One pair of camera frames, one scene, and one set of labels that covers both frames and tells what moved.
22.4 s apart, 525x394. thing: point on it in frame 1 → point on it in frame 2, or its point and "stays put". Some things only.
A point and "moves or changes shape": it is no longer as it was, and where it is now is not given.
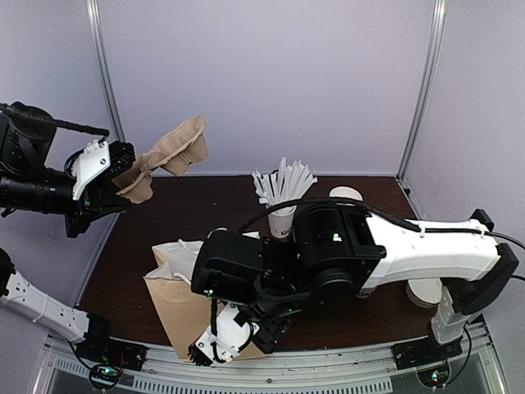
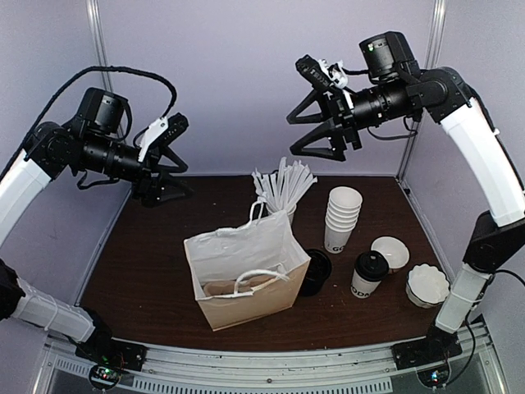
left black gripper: x=99 y=193 → x=148 y=192
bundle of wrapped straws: x=286 y=185 stays put
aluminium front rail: x=367 y=370 stays put
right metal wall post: x=440 y=18 stays put
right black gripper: x=268 y=344 → x=322 y=131
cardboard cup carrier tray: x=175 y=150 moves or changes shape
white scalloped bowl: x=426 y=292 stays put
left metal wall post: x=95 y=21 stays put
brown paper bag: x=187 y=312 moves or changes shape
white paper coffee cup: x=365 y=290 stays put
